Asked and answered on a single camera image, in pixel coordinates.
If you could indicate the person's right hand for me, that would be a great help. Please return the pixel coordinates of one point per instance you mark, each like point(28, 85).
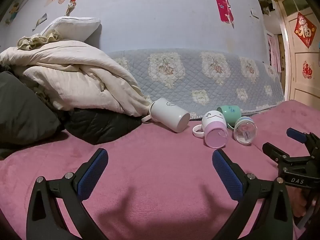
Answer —
point(297, 203)

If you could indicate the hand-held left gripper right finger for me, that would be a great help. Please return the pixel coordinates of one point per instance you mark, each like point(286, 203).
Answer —
point(227, 175)

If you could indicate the black puffer jacket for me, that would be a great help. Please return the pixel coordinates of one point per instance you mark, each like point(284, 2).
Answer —
point(100, 125)

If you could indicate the red diamond door poster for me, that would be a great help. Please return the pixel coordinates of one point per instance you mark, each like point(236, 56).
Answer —
point(305, 30)

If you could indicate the dark green cloth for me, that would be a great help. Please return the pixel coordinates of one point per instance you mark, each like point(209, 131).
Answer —
point(22, 110)

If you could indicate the pink and white mug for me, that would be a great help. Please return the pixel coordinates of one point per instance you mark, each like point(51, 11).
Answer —
point(215, 127)

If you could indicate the tall white mug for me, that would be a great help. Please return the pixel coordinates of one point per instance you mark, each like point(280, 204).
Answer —
point(167, 112)

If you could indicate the small red door sticker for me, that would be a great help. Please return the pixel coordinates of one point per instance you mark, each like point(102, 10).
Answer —
point(307, 69)

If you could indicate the torn striped wall sticker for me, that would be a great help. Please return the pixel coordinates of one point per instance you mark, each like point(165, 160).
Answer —
point(40, 21)

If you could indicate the white pillow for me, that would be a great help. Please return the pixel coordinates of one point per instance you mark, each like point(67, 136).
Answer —
point(75, 27)

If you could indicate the red wall banner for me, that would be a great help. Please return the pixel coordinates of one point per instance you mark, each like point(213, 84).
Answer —
point(222, 2)

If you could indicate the clear striped glass cup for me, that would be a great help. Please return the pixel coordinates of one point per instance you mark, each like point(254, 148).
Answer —
point(243, 130)

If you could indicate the green cup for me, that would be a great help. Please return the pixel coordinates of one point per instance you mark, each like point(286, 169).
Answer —
point(231, 115)

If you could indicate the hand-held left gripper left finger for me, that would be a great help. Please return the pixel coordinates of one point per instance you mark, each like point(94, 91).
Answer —
point(93, 172)

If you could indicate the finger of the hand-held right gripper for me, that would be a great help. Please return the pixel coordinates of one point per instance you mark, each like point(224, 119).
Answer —
point(296, 133)
point(273, 151)

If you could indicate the quilted floral blanket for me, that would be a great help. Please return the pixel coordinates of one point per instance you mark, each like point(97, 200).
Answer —
point(187, 85)

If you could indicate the beige ruffled cloth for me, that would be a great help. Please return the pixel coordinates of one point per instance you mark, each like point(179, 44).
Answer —
point(32, 41)

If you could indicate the cream wooden door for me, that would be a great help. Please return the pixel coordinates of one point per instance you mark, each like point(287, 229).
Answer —
point(300, 75)

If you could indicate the cartoon wall sticker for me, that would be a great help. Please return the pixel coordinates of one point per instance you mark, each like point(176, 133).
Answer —
point(12, 13)

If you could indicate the torn paper wall sticker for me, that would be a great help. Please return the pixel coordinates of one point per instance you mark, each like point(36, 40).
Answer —
point(51, 0)

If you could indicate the cream duvet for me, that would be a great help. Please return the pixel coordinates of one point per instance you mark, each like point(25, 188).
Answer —
point(75, 75)

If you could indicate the pink blanket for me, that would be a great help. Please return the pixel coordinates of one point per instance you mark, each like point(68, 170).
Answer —
point(155, 160)

